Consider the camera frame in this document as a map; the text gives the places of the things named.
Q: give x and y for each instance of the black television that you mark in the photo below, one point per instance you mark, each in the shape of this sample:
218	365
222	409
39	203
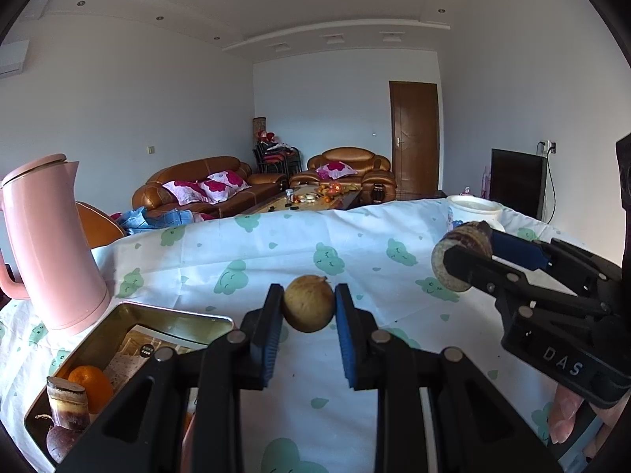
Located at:
517	182

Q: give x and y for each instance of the white printed mug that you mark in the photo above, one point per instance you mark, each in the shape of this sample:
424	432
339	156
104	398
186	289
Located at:
473	209

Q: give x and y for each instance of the printed paper leaflet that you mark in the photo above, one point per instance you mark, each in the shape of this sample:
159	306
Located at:
148	345

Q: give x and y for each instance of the pink tin box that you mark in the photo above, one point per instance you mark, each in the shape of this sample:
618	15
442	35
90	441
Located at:
162	320

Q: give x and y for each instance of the brown leather armchair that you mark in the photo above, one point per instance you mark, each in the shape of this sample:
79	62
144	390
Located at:
345	153

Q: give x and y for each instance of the small brownish yellow fruit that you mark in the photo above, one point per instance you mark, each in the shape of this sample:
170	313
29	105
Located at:
308	305

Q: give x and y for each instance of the purple passion fruit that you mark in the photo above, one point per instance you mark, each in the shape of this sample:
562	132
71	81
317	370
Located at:
61	446

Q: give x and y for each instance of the brown leather chair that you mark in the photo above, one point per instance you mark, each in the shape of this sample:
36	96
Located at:
98	226

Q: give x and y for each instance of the brown wooden door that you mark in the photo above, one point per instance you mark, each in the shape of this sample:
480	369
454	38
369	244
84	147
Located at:
414	138

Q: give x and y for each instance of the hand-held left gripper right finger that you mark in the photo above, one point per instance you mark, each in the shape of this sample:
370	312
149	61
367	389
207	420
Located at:
347	345

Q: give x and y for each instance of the blue clothes pile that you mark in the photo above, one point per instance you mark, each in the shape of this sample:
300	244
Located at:
143	219

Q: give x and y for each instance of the pink electric kettle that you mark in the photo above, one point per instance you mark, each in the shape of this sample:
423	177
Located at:
49	246

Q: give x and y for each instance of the brown leather sofa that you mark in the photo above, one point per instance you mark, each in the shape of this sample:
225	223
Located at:
197	165

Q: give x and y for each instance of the purple sugarcane piece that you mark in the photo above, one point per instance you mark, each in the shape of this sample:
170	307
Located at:
466	236
66	401

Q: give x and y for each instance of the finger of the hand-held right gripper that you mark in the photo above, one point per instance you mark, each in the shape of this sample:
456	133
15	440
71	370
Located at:
473	268
517	251

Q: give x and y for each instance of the cluttered coffee table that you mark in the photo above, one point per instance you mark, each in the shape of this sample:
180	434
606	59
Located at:
305	202

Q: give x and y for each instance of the wall power socket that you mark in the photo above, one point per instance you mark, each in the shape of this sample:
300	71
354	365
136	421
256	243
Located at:
548	146

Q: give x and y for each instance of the tall patterned vase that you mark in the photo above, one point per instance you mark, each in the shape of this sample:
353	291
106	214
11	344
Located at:
259	125

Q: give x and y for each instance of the cloud print tablecloth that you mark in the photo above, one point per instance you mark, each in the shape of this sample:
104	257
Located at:
296	236

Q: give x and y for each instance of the large orange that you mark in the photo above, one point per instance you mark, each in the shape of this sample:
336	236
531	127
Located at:
91	387

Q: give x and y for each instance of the person's right hand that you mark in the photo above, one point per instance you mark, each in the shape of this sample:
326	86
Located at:
564	416

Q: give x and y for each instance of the white air conditioner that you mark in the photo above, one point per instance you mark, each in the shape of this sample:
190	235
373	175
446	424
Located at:
12	59

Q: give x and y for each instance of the floral pink pillow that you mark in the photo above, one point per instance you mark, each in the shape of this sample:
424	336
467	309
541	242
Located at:
227	182
335	170
185	191

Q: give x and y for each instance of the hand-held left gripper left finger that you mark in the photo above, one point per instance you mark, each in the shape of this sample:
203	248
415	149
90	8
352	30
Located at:
268	340

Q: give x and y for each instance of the stacked black chairs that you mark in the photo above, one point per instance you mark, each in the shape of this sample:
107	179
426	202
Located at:
276	160

